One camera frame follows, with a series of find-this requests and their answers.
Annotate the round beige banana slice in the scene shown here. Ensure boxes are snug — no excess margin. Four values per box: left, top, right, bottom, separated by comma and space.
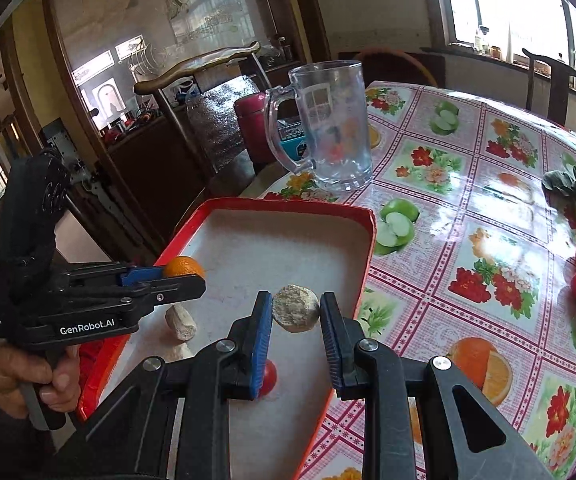
271, 284, 319, 333

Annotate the person's left hand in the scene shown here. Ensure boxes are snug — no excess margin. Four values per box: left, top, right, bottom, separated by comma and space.
0, 339, 80, 419

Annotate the beige banana piece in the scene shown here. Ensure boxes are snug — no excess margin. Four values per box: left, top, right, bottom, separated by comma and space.
165, 304, 198, 342

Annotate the red tray white inside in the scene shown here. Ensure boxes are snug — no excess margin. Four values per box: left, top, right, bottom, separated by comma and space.
76, 196, 378, 480

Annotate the red cherry tomato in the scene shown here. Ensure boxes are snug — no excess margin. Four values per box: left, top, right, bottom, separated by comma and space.
259, 360, 278, 398

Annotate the wooden chair curved backrest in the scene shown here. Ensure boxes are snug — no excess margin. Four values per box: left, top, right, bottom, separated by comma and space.
134, 40, 271, 177

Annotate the floral fruit print tablecloth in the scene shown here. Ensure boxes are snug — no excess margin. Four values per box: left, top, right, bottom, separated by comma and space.
340, 81, 576, 479

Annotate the pink thermos bottle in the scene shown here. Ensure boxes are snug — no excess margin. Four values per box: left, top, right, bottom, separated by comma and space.
233, 92, 275, 166

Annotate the blue box behind mug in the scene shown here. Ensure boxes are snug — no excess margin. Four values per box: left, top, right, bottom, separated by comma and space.
277, 117, 307, 162

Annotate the clear glass mug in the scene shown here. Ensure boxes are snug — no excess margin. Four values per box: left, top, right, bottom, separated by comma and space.
264, 60, 371, 192

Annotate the round-back wicker chair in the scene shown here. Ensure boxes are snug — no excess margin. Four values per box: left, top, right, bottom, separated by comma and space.
353, 47, 446, 88

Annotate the dark chair by window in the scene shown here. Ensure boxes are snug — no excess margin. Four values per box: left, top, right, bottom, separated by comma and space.
522, 49, 576, 127

